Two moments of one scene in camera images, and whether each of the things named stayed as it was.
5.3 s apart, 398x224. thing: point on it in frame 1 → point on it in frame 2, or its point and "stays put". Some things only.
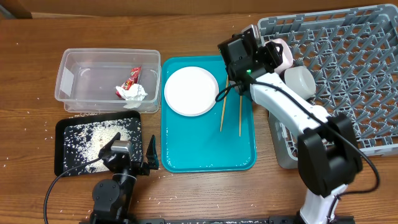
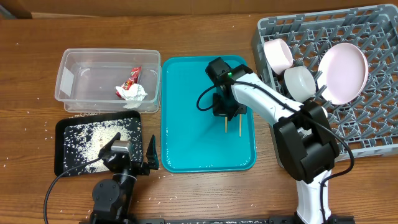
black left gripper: [143, 168] stays put
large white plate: [191, 91] → [342, 73]
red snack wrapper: [132, 81] stays put
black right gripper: [270, 52] → [219, 109]
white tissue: [135, 92] stays put
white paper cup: [301, 81] stays put
